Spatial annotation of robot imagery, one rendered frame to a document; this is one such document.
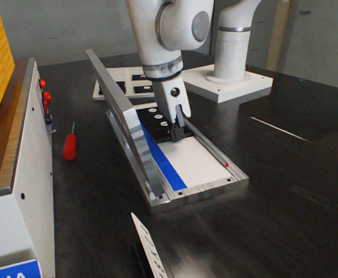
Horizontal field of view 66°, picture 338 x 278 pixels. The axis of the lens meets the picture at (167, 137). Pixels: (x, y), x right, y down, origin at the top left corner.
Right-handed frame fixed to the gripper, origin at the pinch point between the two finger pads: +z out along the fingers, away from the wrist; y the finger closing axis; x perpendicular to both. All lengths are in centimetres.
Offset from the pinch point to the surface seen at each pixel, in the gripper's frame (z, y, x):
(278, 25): 60, 233, -236
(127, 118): -17.8, -18.7, 12.3
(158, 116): 1.4, 13.4, 0.2
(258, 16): 40, 226, -200
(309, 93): 18, 18, -61
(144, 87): 3.4, 41.5, -4.3
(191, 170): 2.2, -12.0, 2.2
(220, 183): 2.7, -18.2, -0.8
